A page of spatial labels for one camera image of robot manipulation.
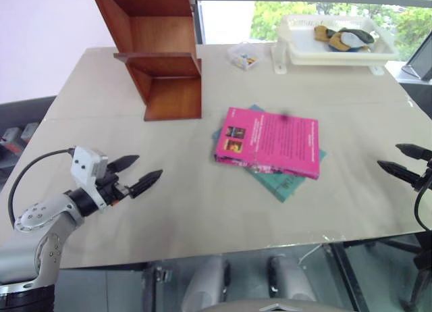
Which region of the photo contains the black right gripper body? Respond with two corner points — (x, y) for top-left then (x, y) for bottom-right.
(414, 156), (432, 192)

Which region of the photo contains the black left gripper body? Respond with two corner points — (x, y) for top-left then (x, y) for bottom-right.
(96, 170), (133, 207)

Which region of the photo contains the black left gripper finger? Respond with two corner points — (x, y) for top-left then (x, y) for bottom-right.
(128, 169), (164, 199)
(108, 155), (140, 174)

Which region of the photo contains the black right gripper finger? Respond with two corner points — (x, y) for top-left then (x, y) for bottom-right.
(395, 143), (432, 161)
(377, 160), (423, 190)

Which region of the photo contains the brown wooden bookshelf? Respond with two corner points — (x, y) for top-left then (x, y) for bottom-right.
(89, 0), (203, 122)

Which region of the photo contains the teal book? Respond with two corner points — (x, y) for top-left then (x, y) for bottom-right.
(211, 104), (328, 203)

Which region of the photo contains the pink book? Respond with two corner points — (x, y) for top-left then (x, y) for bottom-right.
(213, 106), (321, 180)

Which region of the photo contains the grey robot torso top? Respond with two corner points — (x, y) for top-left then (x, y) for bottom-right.
(198, 298), (358, 312)

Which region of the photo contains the dark tablet on stand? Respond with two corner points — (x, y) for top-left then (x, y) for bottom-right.
(400, 31), (432, 83)

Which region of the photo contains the black tripod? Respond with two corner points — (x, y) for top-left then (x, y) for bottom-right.
(401, 234), (432, 312)

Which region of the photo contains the red and grey tool box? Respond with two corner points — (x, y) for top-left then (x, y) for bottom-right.
(0, 122), (40, 154)

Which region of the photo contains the white plastic basket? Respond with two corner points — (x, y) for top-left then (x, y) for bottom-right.
(276, 14), (399, 67)

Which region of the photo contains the yellow and green cloth bundle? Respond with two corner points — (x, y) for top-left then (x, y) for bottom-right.
(313, 24), (375, 53)

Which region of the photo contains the small clear plastic box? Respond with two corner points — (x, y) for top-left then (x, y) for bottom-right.
(226, 41), (265, 71)

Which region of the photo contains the white plastic tray stand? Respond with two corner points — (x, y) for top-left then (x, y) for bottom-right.
(270, 45), (385, 76)

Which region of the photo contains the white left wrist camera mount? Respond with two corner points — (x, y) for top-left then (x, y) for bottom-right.
(70, 145), (109, 213)

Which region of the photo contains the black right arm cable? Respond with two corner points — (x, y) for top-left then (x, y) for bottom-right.
(414, 176), (432, 232)

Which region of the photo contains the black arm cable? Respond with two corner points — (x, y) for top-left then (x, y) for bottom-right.
(414, 176), (432, 232)
(7, 148), (76, 230)

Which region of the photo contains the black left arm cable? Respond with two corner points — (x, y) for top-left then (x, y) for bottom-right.
(7, 148), (76, 230)

